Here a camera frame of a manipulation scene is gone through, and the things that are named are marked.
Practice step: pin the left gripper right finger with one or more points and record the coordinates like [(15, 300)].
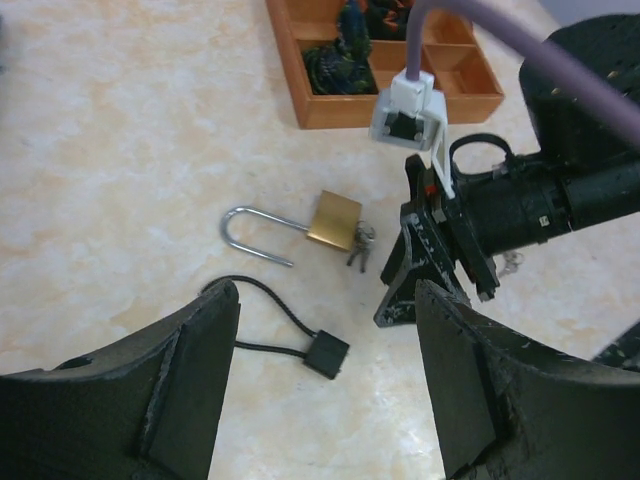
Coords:
[(509, 407)]

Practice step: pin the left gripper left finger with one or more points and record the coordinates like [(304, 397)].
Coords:
[(145, 407)]

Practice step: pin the brass padlock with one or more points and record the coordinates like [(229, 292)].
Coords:
[(333, 223)]

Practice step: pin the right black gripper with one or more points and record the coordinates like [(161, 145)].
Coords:
[(516, 204)]

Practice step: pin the silver key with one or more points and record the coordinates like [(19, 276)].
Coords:
[(364, 239), (512, 261)]

